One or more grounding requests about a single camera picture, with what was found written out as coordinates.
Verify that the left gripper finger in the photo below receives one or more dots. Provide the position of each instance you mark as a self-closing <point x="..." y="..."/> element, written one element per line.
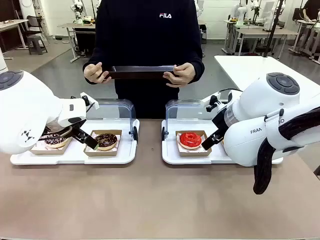
<point x="53" y="136"/>
<point x="86" y="140"/>

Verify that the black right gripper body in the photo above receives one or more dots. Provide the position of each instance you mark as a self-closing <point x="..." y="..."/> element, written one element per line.
<point x="221" y="120"/>

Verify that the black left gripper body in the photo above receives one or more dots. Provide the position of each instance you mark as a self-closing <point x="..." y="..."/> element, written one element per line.
<point x="75" y="126"/>

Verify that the red glazed donut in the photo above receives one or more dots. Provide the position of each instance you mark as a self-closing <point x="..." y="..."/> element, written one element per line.
<point x="192" y="153"/>
<point x="190" y="138"/>

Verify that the dark brown serving tray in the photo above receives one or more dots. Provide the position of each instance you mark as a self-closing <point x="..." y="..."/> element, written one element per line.
<point x="140" y="72"/>

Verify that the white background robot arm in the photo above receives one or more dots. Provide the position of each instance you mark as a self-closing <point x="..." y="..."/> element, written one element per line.
<point x="241" y="8"/>
<point x="78" y="11"/>

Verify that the person left forearm black sleeve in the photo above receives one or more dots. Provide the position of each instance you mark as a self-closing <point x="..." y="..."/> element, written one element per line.
<point x="197" y="66"/>

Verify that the person right forearm black sleeve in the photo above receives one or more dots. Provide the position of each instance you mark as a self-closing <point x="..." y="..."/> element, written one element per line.
<point x="91" y="61"/>

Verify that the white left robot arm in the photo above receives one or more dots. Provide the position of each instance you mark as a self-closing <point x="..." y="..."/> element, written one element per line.
<point x="25" y="112"/>

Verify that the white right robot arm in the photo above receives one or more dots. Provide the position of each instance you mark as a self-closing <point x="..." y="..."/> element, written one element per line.
<point x="262" y="105"/>

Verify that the chocolate donut pink white sprinkles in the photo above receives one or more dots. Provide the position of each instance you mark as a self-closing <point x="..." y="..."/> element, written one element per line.
<point x="58" y="142"/>

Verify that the brown cardboard donut tray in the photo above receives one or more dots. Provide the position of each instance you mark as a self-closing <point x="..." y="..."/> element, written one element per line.
<point x="50" y="151"/>

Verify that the chocolate glazed donut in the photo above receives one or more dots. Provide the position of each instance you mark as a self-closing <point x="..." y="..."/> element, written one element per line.
<point x="100" y="153"/>

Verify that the chocolate donut gold sprinkles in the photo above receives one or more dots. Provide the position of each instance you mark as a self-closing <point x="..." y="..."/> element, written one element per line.
<point x="107" y="141"/>

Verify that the person torso black FILA sweatshirt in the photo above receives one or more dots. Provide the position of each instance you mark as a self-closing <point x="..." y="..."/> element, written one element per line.
<point x="147" y="37"/>

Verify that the background person in black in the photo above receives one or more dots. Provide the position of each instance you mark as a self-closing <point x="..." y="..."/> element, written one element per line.
<point x="311" y="10"/>

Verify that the person right hand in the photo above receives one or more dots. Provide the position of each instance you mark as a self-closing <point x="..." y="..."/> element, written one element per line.
<point x="93" y="75"/>

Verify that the person left hand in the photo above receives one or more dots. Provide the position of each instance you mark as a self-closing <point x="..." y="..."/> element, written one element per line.
<point x="183" y="75"/>

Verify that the white display case base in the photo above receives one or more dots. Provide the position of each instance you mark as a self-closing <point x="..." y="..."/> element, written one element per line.
<point x="75" y="158"/>
<point x="170" y="150"/>

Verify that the clear display case lid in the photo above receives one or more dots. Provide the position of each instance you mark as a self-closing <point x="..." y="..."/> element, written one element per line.
<point x="185" y="103"/>
<point x="117" y="103"/>

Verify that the white side table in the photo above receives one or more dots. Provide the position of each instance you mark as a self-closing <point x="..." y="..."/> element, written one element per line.
<point x="240" y="70"/>

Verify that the grey step stool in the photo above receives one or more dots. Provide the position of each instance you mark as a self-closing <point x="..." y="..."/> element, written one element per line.
<point x="37" y="45"/>

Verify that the white cylindrical air purifier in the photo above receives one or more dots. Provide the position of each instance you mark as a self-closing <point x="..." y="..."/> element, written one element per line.
<point x="2" y="60"/>

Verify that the beige background workbench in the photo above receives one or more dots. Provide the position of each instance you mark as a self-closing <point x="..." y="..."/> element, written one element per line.
<point x="262" y="32"/>

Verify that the grey background desk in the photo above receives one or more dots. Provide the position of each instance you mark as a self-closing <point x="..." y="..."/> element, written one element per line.
<point x="75" y="26"/>

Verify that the black stand pole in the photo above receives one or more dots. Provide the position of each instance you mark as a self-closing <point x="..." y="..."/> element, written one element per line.
<point x="273" y="27"/>

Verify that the black office chair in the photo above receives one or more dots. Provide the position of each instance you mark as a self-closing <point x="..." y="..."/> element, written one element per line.
<point x="33" y="23"/>

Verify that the white desk with wooden edge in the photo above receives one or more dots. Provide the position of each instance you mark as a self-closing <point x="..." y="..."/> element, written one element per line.
<point x="11" y="23"/>

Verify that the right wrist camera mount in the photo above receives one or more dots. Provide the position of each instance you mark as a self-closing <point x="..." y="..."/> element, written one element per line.
<point x="211" y="101"/>

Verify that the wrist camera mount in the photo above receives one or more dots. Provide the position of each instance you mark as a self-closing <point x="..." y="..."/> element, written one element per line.
<point x="211" y="101"/>
<point x="88" y="101"/>

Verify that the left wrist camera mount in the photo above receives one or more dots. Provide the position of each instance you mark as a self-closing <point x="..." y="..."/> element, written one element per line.
<point x="88" y="101"/>

